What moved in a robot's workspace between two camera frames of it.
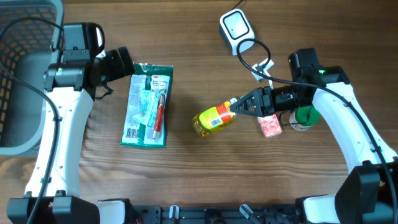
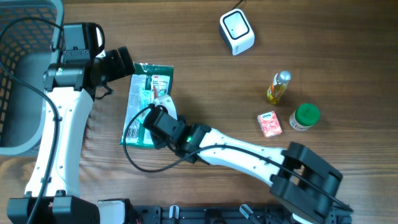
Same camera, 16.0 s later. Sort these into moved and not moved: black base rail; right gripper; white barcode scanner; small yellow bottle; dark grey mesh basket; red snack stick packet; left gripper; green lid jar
Moved: red snack stick packet; small yellow bottle; right gripper
Not moved: white barcode scanner; black base rail; left gripper; green lid jar; dark grey mesh basket
